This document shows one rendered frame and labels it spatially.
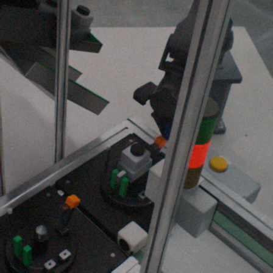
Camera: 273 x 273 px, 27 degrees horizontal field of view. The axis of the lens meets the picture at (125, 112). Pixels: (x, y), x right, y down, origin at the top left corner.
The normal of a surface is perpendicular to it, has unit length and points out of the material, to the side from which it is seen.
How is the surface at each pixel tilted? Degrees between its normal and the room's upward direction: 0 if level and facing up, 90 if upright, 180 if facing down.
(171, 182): 90
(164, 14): 0
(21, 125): 0
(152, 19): 0
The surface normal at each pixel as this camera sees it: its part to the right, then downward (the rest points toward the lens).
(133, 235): 0.11, -0.73
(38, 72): 0.57, 0.60
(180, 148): -0.70, 0.43
